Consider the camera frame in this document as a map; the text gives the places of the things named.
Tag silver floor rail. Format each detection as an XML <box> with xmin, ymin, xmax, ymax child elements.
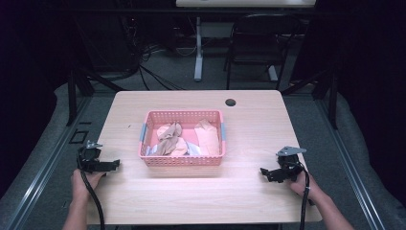
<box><xmin>4</xmin><ymin>95</ymin><xmax>94</xmax><ymax>230</ymax></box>
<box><xmin>314</xmin><ymin>97</ymin><xmax>387</xmax><ymax>230</ymax></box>

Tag black metal chair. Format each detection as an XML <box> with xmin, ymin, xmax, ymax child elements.
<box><xmin>222</xmin><ymin>12</ymin><xmax>303</xmax><ymax>91</ymax></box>

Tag pale blue white packet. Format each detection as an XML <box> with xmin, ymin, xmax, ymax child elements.
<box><xmin>145</xmin><ymin>140</ymin><xmax>203</xmax><ymax>157</ymax></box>

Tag bundle of floor cables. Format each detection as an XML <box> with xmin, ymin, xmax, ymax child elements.
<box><xmin>119</xmin><ymin>15</ymin><xmax>197</xmax><ymax>91</ymax></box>

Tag pink plastic basket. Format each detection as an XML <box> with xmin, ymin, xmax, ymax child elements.
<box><xmin>137</xmin><ymin>109</ymin><xmax>227</xmax><ymax>168</ymax></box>

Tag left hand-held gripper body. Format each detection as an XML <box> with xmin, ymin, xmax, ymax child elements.
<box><xmin>76</xmin><ymin>139</ymin><xmax>105</xmax><ymax>173</ymax></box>

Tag black metal frame stand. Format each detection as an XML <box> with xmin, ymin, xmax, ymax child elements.
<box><xmin>65</xmin><ymin>68</ymin><xmax>126</xmax><ymax>127</ymax></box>
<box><xmin>281</xmin><ymin>65</ymin><xmax>340</xmax><ymax>130</ymax></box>

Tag tan crumpled stocking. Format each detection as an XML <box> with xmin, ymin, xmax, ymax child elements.
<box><xmin>152</xmin><ymin>122</ymin><xmax>184</xmax><ymax>157</ymax></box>

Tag person's right hand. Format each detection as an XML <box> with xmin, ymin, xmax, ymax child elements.
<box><xmin>287</xmin><ymin>172</ymin><xmax>324</xmax><ymax>203</ymax></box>

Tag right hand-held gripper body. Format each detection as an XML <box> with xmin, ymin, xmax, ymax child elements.
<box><xmin>275</xmin><ymin>146</ymin><xmax>307</xmax><ymax>181</ymax></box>

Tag white desk leg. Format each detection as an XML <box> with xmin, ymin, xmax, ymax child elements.
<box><xmin>193</xmin><ymin>16</ymin><xmax>205</xmax><ymax>82</ymax></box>
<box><xmin>267</xmin><ymin>64</ymin><xmax>280</xmax><ymax>82</ymax></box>

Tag black square floor bracket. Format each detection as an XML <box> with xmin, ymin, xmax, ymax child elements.
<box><xmin>69</xmin><ymin>128</ymin><xmax>90</xmax><ymax>145</ymax></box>

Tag folded peach stocking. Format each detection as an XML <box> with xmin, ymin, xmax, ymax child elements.
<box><xmin>193</xmin><ymin>118</ymin><xmax>221</xmax><ymax>157</ymax></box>

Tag person's left hand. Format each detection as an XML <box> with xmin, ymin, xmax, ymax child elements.
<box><xmin>70</xmin><ymin>168</ymin><xmax>107</xmax><ymax>205</ymax></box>

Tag crumpled clothes in basket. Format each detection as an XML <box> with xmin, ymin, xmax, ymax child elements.
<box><xmin>155</xmin><ymin>124</ymin><xmax>190</xmax><ymax>157</ymax></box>

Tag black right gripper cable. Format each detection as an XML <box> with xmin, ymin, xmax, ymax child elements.
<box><xmin>285</xmin><ymin>161</ymin><xmax>311</xmax><ymax>230</ymax></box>

